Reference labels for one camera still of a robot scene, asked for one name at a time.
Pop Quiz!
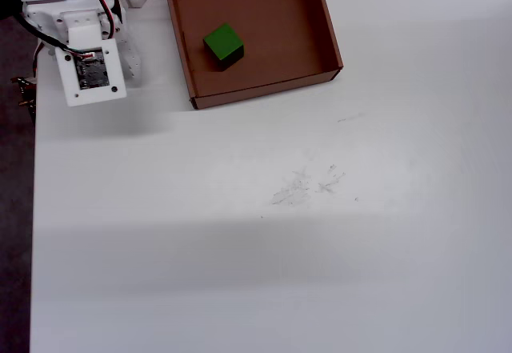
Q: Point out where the green cube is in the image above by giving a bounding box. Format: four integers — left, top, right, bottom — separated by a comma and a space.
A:
202, 23, 246, 72

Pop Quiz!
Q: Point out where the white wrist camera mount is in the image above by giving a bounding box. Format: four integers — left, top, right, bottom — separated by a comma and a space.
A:
54, 11, 128, 109

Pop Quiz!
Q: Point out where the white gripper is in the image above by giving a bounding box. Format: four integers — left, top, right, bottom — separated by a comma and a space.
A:
22, 0, 144, 88

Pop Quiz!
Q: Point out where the brown black table clamp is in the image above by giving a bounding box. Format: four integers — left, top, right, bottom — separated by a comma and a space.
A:
10, 75, 38, 120

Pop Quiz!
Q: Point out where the brown cardboard box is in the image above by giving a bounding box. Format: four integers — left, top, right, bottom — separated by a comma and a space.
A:
162, 0, 345, 110

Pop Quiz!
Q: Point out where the red white black servo wire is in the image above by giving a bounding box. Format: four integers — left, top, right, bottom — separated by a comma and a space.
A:
33, 39, 46, 81
78, 0, 122, 34

